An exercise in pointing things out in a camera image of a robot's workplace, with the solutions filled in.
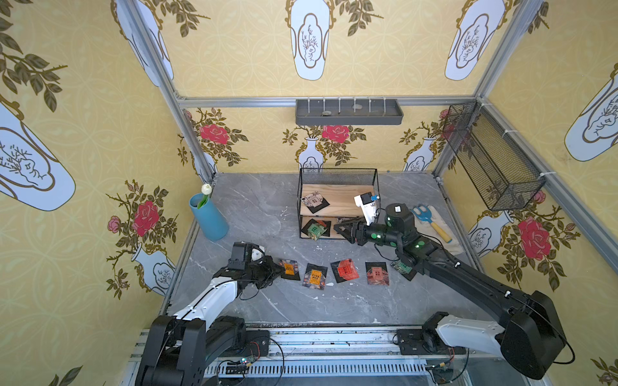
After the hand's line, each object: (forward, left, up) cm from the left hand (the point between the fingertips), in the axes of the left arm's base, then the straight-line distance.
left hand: (283, 268), depth 86 cm
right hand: (+4, -17, +19) cm, 26 cm away
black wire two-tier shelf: (+24, -17, +11) cm, 31 cm away
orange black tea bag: (-2, -11, -4) cm, 12 cm away
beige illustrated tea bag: (+20, -12, +12) cm, 26 cm away
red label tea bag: (0, -23, -4) cm, 23 cm away
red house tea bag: (-2, -34, -3) cm, 34 cm away
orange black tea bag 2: (0, -3, -2) cm, 4 cm away
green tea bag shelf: (+17, -12, -2) cm, 21 cm away
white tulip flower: (+17, +23, +24) cm, 38 cm away
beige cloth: (+17, -59, -3) cm, 62 cm away
